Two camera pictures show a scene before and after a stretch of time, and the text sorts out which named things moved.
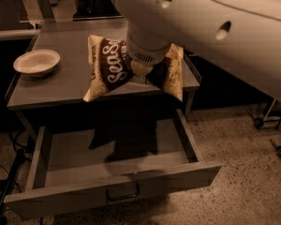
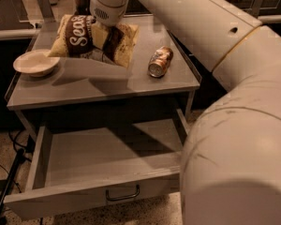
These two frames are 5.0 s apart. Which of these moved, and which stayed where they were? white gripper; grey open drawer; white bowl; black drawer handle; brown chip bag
Moved: brown chip bag; white gripper
Stayed: white bowl; grey open drawer; black drawer handle
